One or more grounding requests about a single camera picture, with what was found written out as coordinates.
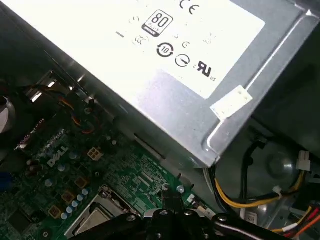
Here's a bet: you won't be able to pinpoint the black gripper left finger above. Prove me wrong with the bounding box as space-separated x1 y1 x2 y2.
79 186 175 240

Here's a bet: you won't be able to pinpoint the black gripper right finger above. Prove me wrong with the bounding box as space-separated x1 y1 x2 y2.
172 192 286 240

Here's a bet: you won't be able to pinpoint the CPU socket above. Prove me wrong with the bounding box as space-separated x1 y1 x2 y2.
63 184 143 240

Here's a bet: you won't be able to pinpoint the green motherboard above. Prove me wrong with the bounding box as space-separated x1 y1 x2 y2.
0 119 218 240

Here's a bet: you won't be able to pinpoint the metal socket cover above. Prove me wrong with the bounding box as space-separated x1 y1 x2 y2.
64 186 142 240

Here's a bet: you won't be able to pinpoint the white four-pin board connector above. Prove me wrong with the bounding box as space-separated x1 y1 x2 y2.
87 146 105 161

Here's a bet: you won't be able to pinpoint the black PC case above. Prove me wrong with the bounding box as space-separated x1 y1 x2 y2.
197 22 320 240

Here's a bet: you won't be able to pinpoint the grey power supply unit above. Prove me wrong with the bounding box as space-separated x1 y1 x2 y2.
0 0 320 169

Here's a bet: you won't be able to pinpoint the white plastic plug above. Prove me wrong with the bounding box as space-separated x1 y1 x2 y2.
210 84 252 121

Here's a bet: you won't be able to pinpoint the black square chipset chip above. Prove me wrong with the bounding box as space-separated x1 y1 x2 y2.
9 209 34 231

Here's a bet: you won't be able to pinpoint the blue VGA port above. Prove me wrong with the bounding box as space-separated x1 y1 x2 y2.
0 171 13 193

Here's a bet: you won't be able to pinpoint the orange yellow power wires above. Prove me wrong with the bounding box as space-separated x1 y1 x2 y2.
202 164 320 240

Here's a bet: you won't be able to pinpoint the thin black wire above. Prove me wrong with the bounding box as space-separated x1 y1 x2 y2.
238 136 267 201

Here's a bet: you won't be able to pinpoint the red black twisted wire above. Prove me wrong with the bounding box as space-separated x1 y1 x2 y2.
58 98 97 135

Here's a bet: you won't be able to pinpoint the white wire connector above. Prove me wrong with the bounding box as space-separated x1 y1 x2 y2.
297 150 312 173

